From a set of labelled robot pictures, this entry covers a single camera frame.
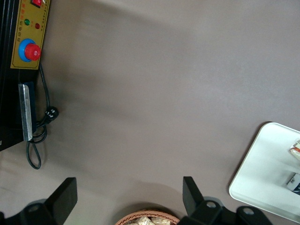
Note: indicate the brown table cover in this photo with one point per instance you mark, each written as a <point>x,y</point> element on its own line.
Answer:
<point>164,93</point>

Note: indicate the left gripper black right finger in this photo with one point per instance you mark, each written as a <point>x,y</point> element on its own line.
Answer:
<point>194,201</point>

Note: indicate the round wicker basket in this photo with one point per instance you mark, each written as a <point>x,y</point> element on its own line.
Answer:
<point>126,216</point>

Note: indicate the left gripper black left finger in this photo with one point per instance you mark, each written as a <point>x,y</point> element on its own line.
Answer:
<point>63,201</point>

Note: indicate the cream plastic serving tray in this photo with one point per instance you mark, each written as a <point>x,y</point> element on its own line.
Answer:
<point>264,168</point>

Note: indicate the triangular sandwich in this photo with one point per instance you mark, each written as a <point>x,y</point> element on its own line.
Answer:
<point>295,151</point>

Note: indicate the yellow black control box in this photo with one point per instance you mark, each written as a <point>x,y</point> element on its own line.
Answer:
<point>28,28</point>

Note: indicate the clear wrapped biscuit packet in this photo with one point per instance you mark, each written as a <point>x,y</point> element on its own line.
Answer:
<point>160,221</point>
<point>141,221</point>

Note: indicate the small black carton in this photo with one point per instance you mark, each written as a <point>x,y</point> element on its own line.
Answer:
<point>293,184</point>

